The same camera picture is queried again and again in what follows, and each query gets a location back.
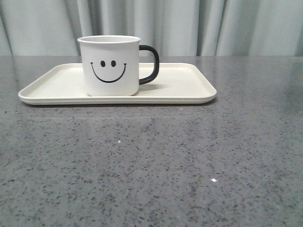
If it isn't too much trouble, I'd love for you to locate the white smiley mug black handle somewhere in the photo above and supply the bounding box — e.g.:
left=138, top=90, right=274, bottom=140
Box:
left=78, top=35, right=160, bottom=96

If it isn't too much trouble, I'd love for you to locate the cream rectangular plastic tray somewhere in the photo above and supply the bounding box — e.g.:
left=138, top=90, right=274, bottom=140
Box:
left=18, top=63, right=217, bottom=105

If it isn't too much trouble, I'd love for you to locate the grey pleated curtain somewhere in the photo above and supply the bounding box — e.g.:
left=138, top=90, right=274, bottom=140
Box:
left=0, top=0, right=303, bottom=56

